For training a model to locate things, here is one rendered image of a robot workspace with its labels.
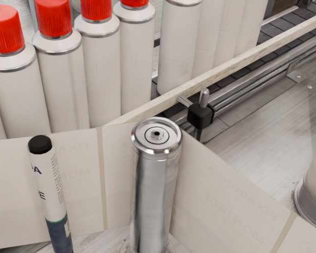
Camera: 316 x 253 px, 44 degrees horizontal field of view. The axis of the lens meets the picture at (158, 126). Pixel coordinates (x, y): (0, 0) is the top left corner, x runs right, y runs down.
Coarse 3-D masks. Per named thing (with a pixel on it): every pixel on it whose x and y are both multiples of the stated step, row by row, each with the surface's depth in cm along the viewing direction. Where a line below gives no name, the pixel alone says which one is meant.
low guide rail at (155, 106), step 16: (288, 32) 69; (304, 32) 72; (256, 48) 65; (272, 48) 67; (224, 64) 61; (240, 64) 63; (192, 80) 58; (208, 80) 59; (160, 96) 55; (176, 96) 56; (128, 112) 52; (144, 112) 53
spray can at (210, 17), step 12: (204, 0) 52; (216, 0) 52; (204, 12) 53; (216, 12) 54; (204, 24) 55; (216, 24) 55; (204, 36) 56; (216, 36) 57; (204, 48) 57; (204, 60) 59; (192, 72) 60; (204, 72) 61
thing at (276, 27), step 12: (300, 12) 82; (312, 12) 83; (276, 24) 78; (288, 24) 78; (264, 36) 75; (300, 36) 75; (312, 36) 76; (288, 48) 72; (264, 60) 69; (240, 72) 66; (156, 84) 63; (216, 84) 63; (228, 84) 65; (156, 96) 60; (192, 96) 61; (168, 108) 58; (180, 108) 59
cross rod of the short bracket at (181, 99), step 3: (180, 96) 56; (183, 96) 56; (177, 99) 56; (180, 99) 56; (183, 99) 55; (186, 99) 55; (180, 102) 56; (183, 102) 55; (186, 102) 55; (189, 102) 55; (192, 102) 55; (183, 105) 56; (186, 105) 55; (189, 105) 55; (186, 108) 55
